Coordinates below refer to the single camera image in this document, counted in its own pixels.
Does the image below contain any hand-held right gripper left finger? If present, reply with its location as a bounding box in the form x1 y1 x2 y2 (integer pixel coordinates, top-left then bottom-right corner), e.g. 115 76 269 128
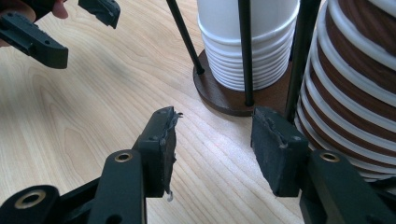
133 105 184 202

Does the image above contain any stack of brown striped cups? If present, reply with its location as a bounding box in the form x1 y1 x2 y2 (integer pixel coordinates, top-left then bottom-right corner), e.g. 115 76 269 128
293 0 396 183

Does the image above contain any black wire cup holder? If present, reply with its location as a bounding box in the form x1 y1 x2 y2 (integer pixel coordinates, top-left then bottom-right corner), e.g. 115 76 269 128
284 0 322 124
165 0 295 118

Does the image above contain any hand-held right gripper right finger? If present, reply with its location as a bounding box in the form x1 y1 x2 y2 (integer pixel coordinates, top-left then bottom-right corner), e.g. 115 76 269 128
250 105 310 198

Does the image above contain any stack of white cups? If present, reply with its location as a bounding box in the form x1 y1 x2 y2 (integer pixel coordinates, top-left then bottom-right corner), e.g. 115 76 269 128
195 0 302 92

